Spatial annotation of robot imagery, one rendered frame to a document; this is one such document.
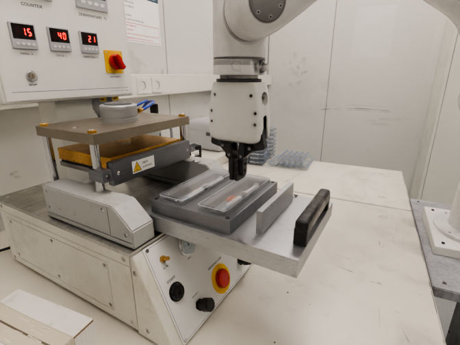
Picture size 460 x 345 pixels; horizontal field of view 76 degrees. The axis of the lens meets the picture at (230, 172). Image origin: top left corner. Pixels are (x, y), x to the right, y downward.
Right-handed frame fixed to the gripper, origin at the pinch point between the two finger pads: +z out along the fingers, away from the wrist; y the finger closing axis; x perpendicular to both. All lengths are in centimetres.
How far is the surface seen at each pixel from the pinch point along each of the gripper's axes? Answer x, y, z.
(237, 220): 7.2, -4.1, 6.2
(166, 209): 9.9, 8.6, 6.3
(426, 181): -214, -49, 61
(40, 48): 7.6, 42.8, -21.0
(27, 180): -1, 80, 17
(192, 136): -90, 79, 18
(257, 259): 10.8, -9.3, 9.6
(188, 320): 11.7, 3.4, 26.5
